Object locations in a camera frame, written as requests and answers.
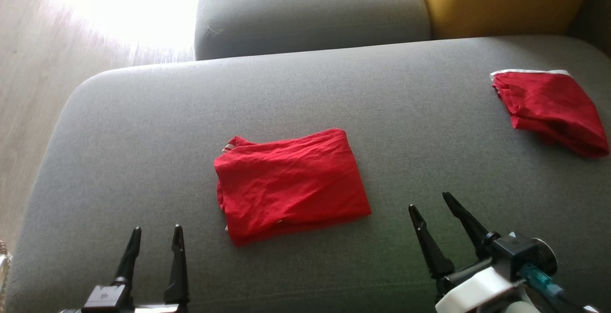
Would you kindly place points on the woven wicker laundry basket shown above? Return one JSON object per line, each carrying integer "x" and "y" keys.
{"x": 4, "y": 265}

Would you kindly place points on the red shorts with number print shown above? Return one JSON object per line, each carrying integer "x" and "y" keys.
{"x": 553, "y": 108}

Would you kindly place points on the large grey sofa seat cushion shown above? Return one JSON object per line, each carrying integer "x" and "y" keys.
{"x": 143, "y": 160}

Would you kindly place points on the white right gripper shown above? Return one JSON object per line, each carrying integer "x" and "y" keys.
{"x": 472, "y": 291}

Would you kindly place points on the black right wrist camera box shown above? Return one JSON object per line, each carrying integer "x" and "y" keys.
{"x": 515, "y": 251}

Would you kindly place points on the red shirt with white sleeves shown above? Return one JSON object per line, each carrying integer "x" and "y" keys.
{"x": 291, "y": 184}

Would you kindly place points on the large yellow sofa back cushion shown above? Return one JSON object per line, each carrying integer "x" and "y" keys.
{"x": 501, "y": 3}

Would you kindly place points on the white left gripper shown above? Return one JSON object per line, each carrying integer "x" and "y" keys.
{"x": 157, "y": 308}

